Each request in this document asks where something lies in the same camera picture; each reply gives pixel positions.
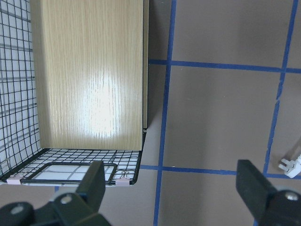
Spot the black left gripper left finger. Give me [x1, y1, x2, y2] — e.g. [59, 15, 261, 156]
[76, 161, 105, 212]

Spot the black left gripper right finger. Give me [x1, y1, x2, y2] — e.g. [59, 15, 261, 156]
[236, 160, 277, 220]

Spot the white toaster power cord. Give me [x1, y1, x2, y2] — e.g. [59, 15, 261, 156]
[278, 154, 301, 179]

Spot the wire basket with wooden shelf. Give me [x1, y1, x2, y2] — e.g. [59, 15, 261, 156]
[0, 0, 150, 186]

